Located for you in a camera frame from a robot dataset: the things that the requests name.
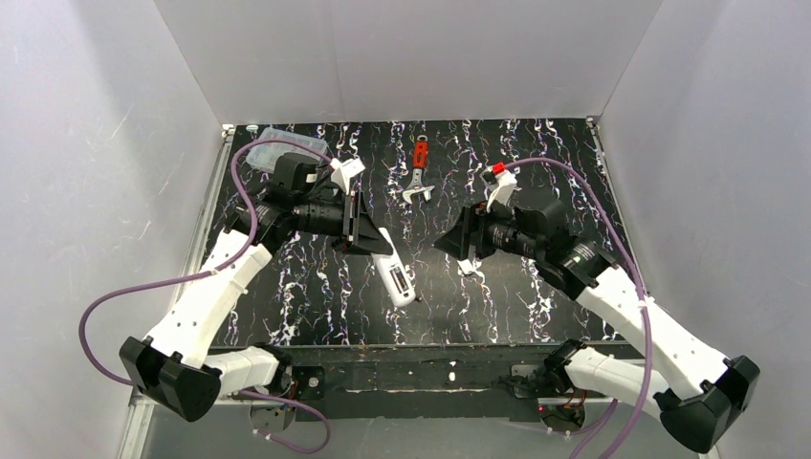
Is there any white remote battery cover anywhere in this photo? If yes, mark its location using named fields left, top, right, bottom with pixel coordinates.
left=457, top=259, right=481, bottom=276

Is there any white air conditioner remote control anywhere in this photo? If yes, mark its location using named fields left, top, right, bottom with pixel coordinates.
left=372, top=230, right=417, bottom=308

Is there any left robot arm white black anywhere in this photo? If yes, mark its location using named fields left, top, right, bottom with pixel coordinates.
left=120, top=152, right=416, bottom=422

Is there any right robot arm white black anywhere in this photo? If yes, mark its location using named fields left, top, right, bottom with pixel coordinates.
left=433, top=198, right=760, bottom=453

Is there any clear plastic screw box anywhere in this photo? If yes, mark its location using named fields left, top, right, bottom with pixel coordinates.
left=246, top=127, right=327, bottom=173

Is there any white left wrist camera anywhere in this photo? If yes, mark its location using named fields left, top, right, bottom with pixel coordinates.
left=329, top=158, right=365, bottom=194

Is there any aluminium table frame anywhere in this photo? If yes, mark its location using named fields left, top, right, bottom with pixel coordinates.
left=117, top=123, right=720, bottom=459

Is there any red handled adjustable wrench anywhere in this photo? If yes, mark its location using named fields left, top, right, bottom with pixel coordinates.
left=403, top=134, right=434, bottom=205

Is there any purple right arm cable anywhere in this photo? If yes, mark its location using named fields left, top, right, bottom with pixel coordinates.
left=503, top=158, right=654, bottom=459

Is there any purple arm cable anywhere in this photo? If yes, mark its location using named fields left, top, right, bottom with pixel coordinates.
left=503, top=158, right=654, bottom=459
left=78, top=138, right=334, bottom=454

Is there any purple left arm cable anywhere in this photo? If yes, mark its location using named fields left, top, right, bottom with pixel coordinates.
left=78, top=138, right=334, bottom=454

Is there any black front mounting rail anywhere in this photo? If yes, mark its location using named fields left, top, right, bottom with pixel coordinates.
left=282, top=343, right=558, bottom=422

